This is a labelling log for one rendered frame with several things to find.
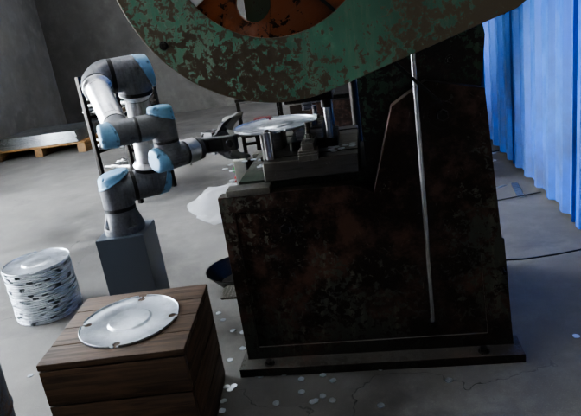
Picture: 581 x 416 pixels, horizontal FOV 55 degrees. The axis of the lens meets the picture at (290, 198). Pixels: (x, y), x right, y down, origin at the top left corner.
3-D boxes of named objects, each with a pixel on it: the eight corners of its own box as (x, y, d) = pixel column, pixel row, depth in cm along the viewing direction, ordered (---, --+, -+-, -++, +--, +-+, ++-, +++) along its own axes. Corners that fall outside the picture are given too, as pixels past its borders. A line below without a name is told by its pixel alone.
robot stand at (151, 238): (123, 347, 219) (94, 241, 205) (135, 323, 236) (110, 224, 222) (169, 341, 218) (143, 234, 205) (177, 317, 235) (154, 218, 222)
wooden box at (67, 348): (69, 471, 158) (35, 366, 147) (112, 387, 194) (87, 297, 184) (208, 457, 155) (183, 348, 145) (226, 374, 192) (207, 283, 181)
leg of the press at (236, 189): (240, 378, 189) (188, 114, 162) (247, 358, 200) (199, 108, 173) (526, 362, 175) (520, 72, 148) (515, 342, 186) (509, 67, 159)
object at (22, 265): (-4, 283, 237) (-4, 281, 236) (7, 259, 263) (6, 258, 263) (67, 265, 244) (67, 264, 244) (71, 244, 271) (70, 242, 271)
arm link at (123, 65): (130, 192, 219) (102, 54, 191) (168, 182, 224) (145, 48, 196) (137, 206, 209) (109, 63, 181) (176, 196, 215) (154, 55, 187)
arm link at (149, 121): (136, 111, 156) (144, 149, 159) (175, 103, 160) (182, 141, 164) (130, 109, 163) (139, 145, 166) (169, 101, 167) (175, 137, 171)
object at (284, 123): (325, 124, 181) (324, 122, 181) (237, 140, 178) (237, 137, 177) (308, 112, 208) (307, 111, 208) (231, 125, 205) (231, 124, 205)
